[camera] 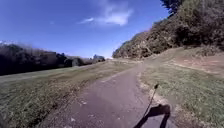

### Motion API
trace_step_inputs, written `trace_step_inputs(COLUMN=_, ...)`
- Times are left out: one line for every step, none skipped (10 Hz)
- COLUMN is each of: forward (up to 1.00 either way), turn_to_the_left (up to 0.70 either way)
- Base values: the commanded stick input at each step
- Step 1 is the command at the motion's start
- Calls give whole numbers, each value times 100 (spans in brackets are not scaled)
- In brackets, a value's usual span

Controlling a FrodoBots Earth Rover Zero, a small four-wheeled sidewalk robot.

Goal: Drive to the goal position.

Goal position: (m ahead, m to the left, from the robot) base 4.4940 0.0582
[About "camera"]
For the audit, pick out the grey asphalt path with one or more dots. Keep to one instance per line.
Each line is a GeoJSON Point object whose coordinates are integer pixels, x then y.
{"type": "Point", "coordinates": [113, 100]}

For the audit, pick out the dense wood of trees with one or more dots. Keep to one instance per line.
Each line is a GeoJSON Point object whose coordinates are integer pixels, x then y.
{"type": "Point", "coordinates": [186, 26]}

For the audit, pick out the open grass field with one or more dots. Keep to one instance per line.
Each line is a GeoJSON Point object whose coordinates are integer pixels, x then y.
{"type": "Point", "coordinates": [33, 96]}

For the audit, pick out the distant row of trees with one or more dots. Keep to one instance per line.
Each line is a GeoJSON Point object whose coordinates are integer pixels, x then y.
{"type": "Point", "coordinates": [23, 60]}

